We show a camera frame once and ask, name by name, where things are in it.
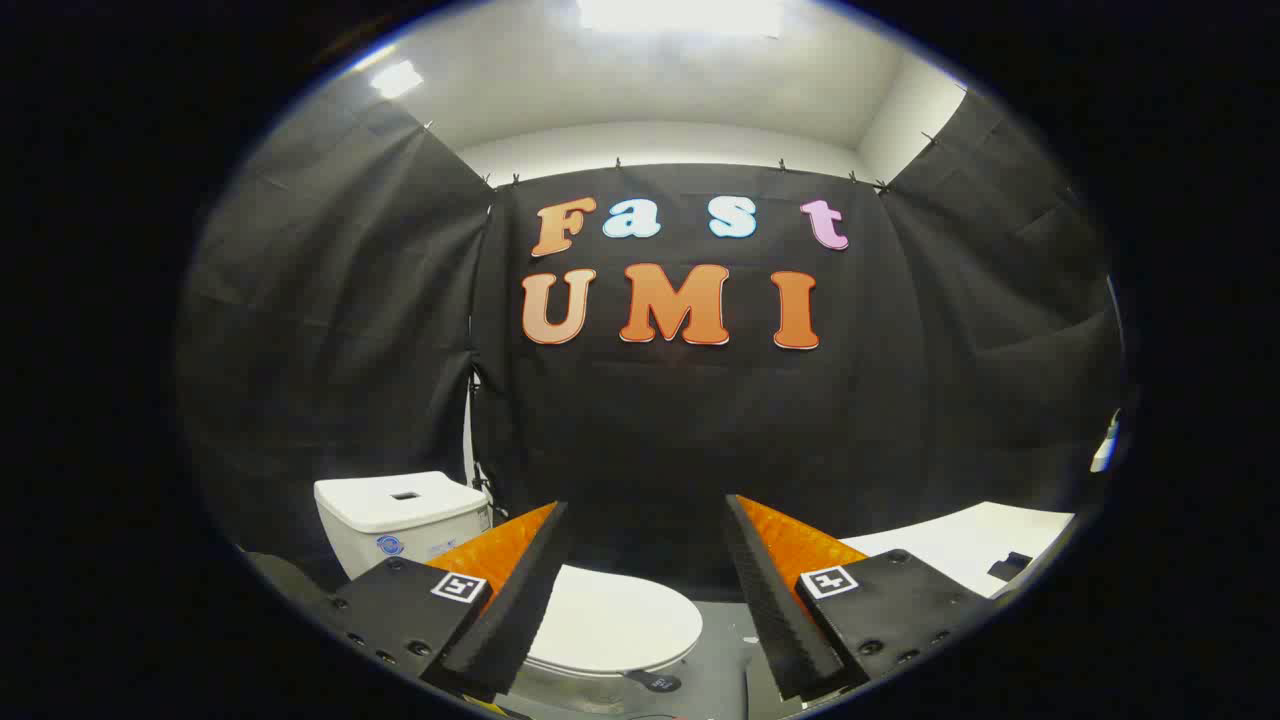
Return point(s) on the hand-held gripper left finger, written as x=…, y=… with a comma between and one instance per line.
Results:
x=520, y=610

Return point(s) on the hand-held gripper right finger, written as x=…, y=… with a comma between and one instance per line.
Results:
x=770, y=600

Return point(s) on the black round lid knob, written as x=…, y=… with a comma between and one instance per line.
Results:
x=655, y=683

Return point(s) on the black backdrop stand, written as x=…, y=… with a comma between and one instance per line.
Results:
x=483, y=480

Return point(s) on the white panelled door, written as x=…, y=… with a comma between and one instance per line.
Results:
x=950, y=545

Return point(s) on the black backdrop cloth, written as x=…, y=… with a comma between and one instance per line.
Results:
x=650, y=430

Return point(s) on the small black fitting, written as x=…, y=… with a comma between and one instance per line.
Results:
x=1010, y=566

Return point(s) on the small ceiling light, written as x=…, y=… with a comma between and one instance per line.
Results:
x=397, y=79

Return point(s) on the large ceiling light panel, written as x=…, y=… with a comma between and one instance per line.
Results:
x=680, y=15

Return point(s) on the white wall fixture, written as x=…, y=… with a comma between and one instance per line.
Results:
x=1104, y=450

